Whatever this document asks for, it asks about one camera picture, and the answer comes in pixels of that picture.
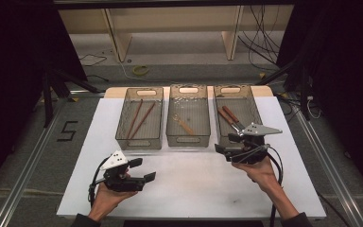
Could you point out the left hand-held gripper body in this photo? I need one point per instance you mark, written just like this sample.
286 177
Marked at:
116 179

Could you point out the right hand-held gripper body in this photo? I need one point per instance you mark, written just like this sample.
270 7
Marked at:
252 148

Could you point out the smoky transparent plastic bin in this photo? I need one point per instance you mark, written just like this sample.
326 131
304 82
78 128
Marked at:
245 107
195 110
141 126

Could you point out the person's left hand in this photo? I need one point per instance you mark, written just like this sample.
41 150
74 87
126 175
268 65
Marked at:
107 198

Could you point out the person's right hand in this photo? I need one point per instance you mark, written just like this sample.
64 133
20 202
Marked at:
260 173

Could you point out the white table cover sheet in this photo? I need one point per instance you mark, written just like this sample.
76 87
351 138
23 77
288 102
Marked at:
186 189

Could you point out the black metal stand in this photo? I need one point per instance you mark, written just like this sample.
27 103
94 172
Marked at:
48 104
304 94

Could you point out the yellow tape roll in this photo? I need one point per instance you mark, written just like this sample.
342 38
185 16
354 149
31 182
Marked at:
140 70

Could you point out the black curtain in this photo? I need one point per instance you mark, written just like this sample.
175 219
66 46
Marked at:
349 78
9 78

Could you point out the light wooden shelf unit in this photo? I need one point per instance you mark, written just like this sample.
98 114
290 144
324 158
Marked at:
123 41

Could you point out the aluminium floor rail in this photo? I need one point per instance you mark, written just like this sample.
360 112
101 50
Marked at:
334 167
28 164

